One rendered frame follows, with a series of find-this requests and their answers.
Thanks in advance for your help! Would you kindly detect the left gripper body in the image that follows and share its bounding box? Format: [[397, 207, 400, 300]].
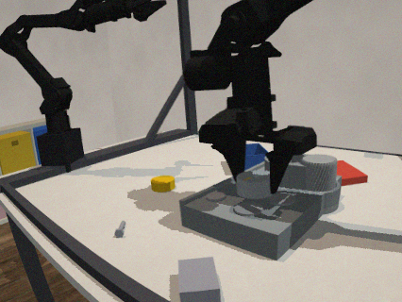
[[198, 88, 317, 156]]

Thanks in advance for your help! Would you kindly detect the red rectangular block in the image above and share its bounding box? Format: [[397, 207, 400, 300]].
[[337, 160, 368, 186]]

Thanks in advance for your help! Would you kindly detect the yellow short cylinder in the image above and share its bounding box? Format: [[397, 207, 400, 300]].
[[151, 176, 176, 193]]

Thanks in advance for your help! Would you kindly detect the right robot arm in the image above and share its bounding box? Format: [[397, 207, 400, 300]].
[[0, 0, 106, 135]]

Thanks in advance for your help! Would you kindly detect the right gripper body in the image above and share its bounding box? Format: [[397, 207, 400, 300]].
[[101, 0, 147, 22]]

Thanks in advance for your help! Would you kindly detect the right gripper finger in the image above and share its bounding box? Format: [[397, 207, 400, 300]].
[[142, 0, 166, 19], [126, 0, 151, 11]]

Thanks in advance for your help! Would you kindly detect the blue open tray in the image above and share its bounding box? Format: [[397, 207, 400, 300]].
[[244, 143, 268, 170]]

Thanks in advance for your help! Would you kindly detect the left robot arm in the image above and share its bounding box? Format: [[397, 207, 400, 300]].
[[183, 0, 313, 146]]

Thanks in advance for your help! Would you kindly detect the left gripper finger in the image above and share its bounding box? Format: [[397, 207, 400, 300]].
[[211, 141, 246, 185], [265, 150, 293, 194]]

